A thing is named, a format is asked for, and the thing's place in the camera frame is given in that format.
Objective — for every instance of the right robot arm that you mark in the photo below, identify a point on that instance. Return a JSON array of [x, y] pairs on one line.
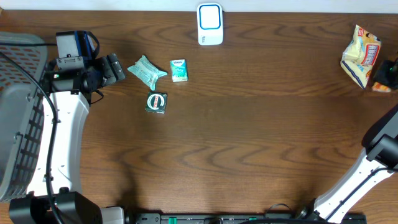
[[377, 161]]

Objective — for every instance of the orange white tissue pack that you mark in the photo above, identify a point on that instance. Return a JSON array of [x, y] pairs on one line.
[[378, 87]]

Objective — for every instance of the light teal crinkled packet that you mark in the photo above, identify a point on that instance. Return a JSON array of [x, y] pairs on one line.
[[144, 70]]

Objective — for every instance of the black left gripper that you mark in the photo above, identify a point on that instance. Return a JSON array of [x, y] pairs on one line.
[[110, 76]]

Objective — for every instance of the teal tissue pack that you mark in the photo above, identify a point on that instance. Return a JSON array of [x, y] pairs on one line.
[[179, 70]]

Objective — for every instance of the grey plastic mesh basket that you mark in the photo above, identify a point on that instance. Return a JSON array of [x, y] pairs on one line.
[[22, 113]]

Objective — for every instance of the dark green square packet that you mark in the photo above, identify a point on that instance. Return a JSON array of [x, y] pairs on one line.
[[156, 102]]

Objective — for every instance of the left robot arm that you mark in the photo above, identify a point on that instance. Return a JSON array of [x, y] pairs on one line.
[[44, 105]]

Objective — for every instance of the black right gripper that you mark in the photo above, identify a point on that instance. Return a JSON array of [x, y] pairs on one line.
[[379, 73]]

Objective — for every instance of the white barcode scanner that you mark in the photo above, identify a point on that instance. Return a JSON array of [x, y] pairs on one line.
[[210, 23]]

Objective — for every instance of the cream snack bag blue trim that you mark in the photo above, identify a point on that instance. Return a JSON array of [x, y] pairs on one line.
[[360, 56]]

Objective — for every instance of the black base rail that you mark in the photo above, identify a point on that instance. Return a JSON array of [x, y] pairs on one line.
[[156, 218]]

